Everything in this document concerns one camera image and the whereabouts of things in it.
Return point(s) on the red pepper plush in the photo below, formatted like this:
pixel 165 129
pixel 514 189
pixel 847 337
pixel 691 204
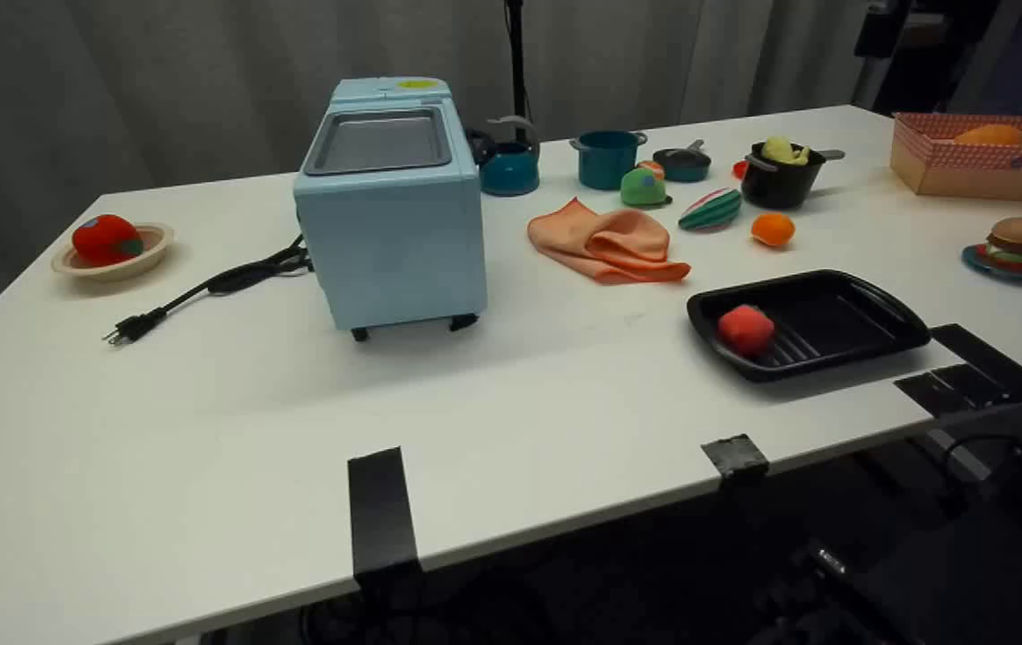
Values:
pixel 106 239

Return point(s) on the striped watermelon slice plush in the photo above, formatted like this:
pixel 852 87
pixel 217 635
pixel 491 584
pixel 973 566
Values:
pixel 711 209

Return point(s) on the black camera tripod stand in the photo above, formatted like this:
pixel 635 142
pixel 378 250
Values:
pixel 514 56

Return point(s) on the long black tape strip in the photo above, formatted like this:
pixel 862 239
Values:
pixel 381 515

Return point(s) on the green pear plush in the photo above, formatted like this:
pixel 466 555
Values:
pixel 643 190

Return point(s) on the orange ball fruit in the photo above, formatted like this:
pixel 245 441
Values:
pixel 771 232

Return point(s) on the black toy pot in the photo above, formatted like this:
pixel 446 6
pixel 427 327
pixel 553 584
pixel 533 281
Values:
pixel 779 189

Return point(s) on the small black tape piece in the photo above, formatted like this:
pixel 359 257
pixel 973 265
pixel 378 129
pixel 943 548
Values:
pixel 733 457

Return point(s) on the teal toy pot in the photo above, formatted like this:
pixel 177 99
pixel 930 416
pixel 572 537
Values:
pixel 606 158

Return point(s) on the yellow plush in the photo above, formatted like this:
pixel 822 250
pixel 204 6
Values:
pixel 783 153

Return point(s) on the dark teal toy pan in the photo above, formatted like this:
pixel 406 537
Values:
pixel 682 166

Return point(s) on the half orange toy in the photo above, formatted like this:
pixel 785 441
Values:
pixel 655 171

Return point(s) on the blue small plate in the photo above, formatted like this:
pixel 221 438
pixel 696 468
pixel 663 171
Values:
pixel 980 265

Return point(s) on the beige shallow bowl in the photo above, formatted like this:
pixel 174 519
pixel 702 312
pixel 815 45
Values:
pixel 151 253

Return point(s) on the orange folded cloth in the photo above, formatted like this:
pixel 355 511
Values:
pixel 611 240

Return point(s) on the red tomato plushy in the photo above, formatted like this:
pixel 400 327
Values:
pixel 748 330

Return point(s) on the light blue toaster oven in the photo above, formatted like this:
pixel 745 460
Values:
pixel 394 239

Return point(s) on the black ridged tray plate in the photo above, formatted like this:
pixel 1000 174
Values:
pixel 834 315

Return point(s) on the teal toy kettle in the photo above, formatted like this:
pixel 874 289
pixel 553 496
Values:
pixel 509 174

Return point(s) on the pink checkered box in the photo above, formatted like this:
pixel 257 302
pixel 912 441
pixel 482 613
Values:
pixel 975 175

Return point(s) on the wide black tape patch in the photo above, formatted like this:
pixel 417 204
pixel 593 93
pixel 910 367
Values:
pixel 975 375

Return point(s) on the orange plush vegetable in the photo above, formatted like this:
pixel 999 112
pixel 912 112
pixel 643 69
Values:
pixel 996 136

